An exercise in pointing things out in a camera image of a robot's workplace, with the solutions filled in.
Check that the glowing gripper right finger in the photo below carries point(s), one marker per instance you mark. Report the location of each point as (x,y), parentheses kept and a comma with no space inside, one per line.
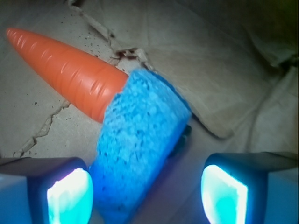
(251,188)

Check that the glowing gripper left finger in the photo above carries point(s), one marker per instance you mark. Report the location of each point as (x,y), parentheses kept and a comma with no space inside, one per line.
(45,191)

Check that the blue sponge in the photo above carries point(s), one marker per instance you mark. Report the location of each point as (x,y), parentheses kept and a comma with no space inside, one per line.
(141,127)

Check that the orange toy carrot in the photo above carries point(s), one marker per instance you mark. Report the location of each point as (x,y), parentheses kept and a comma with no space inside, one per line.
(84,80)

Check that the brown paper bag tray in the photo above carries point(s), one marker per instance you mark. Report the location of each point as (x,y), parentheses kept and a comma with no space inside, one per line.
(241,102)

